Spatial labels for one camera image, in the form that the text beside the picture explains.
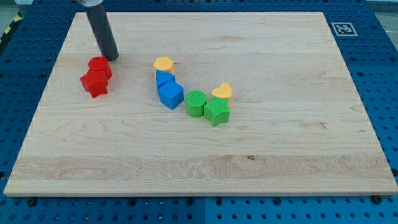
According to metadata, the light wooden board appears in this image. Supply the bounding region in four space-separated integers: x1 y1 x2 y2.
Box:
4 12 397 197

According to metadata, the green cylinder block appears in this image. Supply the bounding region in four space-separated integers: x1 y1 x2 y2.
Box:
186 90 207 118

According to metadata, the green star block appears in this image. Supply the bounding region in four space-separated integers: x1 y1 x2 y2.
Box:
204 96 230 126

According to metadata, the blue cube block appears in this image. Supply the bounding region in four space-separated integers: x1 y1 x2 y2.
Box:
159 80 184 110

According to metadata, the yellow heart block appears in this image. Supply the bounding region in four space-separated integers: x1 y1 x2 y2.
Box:
211 83 233 103

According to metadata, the blue triangle block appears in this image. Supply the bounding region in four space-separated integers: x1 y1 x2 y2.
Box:
155 70 175 90

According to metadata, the yellow hexagon block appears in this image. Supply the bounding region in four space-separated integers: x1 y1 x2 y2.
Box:
153 57 175 74

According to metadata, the red star block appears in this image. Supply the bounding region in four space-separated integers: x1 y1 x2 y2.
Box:
80 70 108 98

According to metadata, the red cylinder block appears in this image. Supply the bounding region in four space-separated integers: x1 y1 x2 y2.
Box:
88 56 112 80

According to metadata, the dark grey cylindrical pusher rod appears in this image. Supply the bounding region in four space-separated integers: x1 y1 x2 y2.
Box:
83 0 119 61

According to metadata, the white fiducial marker tag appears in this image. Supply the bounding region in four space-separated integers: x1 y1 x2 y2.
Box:
331 22 358 37

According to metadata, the black bolt front left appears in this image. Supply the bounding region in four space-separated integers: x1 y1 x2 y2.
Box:
26 197 37 207

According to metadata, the black bolt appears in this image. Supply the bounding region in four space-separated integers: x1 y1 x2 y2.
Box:
371 195 383 205
26 197 37 207

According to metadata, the black bolt front right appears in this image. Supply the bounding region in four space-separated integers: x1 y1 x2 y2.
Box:
371 195 383 205

